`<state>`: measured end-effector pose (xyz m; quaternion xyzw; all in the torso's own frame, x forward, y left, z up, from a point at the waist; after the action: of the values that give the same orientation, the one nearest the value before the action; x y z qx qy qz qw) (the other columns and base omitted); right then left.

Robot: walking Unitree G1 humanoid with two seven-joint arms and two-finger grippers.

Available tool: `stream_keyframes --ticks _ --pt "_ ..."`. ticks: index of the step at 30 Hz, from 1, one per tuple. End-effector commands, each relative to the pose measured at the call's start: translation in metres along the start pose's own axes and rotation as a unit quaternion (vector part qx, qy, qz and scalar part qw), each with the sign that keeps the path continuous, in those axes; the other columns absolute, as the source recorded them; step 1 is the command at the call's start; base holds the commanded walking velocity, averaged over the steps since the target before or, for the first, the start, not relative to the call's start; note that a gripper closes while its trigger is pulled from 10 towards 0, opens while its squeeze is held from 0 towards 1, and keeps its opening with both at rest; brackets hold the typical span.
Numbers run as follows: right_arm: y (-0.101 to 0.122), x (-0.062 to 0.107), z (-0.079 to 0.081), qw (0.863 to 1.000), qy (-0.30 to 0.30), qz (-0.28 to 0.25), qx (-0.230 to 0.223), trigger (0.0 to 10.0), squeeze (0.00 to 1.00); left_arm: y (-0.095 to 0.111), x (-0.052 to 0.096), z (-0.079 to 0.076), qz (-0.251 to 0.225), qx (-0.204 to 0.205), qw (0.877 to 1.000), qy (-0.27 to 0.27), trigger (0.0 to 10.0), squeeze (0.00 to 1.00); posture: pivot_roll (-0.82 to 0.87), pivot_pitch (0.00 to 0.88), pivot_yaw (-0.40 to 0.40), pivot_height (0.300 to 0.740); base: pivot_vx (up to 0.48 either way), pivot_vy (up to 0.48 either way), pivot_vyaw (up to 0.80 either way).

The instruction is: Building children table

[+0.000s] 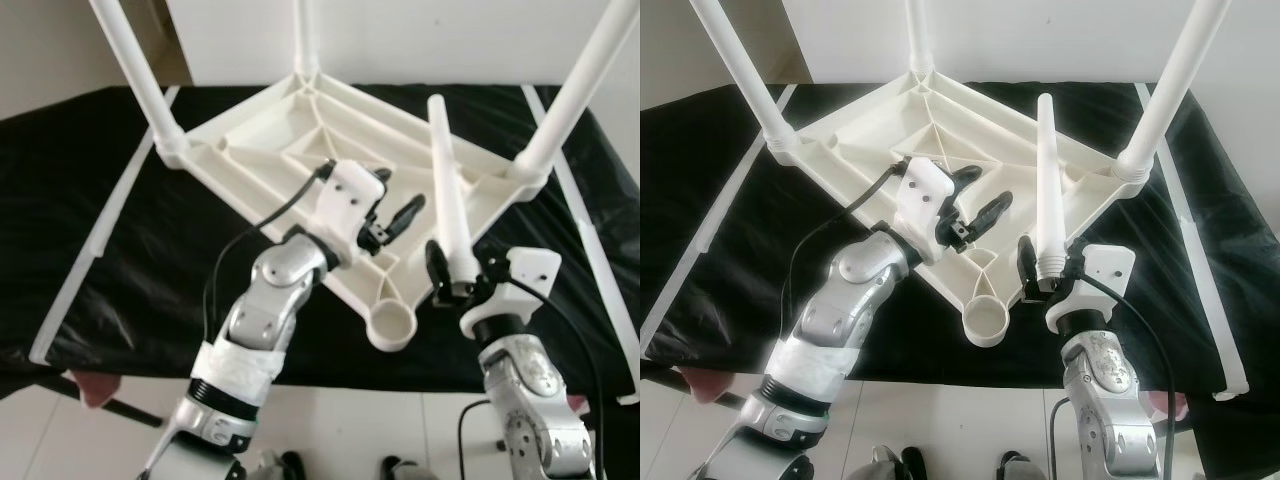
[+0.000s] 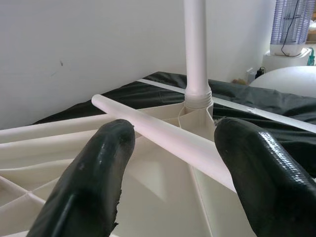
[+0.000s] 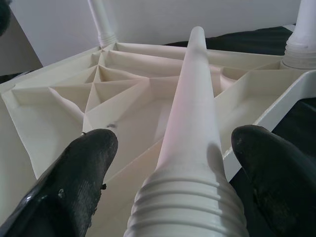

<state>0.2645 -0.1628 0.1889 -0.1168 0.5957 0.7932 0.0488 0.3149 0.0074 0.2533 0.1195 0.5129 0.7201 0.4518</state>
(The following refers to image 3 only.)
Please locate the white plastic table leg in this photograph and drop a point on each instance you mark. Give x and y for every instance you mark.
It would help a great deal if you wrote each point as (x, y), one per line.
(192, 111)
(302, 42)
(102, 22)

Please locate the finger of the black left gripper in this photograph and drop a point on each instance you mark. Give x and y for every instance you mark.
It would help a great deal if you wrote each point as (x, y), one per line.
(4, 14)

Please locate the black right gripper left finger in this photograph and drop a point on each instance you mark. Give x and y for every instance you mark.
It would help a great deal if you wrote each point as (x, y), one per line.
(69, 182)

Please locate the white plastic table top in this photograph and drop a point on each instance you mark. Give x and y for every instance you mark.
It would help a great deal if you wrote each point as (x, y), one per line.
(61, 118)

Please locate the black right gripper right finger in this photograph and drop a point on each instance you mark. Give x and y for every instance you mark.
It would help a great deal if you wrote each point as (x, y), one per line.
(284, 182)

